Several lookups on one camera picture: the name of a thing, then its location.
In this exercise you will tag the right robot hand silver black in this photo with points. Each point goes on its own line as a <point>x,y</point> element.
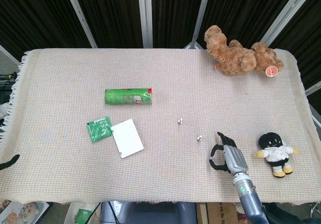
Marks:
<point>235,158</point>

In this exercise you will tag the black-headed plush doll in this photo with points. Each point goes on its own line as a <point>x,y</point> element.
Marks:
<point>276,153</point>

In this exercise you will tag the green chip can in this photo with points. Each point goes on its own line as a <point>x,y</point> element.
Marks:
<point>120,97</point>

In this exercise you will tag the illustrated picture book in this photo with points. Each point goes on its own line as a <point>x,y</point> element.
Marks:
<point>22,212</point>

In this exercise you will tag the green foil sachet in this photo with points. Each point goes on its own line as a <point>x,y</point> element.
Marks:
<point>99,129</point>
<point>82,215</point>

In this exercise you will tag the brown teddy bear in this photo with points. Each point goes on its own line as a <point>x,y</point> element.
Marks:
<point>233,55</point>

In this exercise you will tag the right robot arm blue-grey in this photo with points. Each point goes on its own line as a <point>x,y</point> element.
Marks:
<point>250,201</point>

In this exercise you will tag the beige woven tablecloth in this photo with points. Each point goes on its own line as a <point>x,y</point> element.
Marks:
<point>75,173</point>

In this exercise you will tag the white plastic cover plate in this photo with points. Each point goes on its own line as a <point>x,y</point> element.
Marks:
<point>126,138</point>

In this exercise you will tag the brown cardboard box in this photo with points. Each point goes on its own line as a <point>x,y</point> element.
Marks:
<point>215,214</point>

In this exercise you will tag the left robot hand black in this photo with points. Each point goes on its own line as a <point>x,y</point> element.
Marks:
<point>10,161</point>

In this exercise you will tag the white partition frame post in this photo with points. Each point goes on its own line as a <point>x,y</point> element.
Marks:
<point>200,10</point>
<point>8,54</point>
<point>313,89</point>
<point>80,15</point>
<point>145,15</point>
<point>288,11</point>

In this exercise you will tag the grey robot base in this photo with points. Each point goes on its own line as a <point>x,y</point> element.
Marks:
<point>155,214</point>

